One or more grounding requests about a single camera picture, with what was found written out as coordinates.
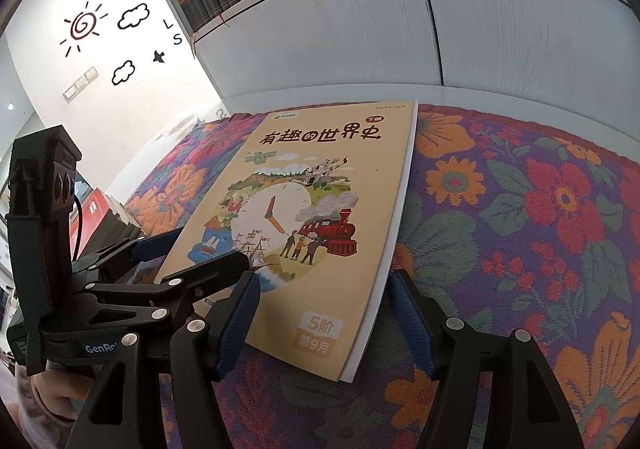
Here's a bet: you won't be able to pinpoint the beige world history book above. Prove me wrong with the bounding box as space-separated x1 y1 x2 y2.
160 100 418 383

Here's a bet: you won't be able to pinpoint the stack of books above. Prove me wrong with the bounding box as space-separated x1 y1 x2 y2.
70 188 142 261

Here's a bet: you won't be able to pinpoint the person's left hand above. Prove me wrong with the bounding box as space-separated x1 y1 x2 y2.
30 367 94 421

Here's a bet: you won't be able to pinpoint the floral woven table cloth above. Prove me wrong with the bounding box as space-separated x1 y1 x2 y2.
121 100 640 449

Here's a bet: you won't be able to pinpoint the white bookshelf cabinet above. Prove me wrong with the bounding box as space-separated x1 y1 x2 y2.
188 0 639 112

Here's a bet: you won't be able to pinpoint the white wall switches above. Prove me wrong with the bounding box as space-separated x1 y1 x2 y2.
63 67 99 104

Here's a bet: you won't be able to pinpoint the sun and cloud wall decals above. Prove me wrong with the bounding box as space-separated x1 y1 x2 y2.
58 0 186 87

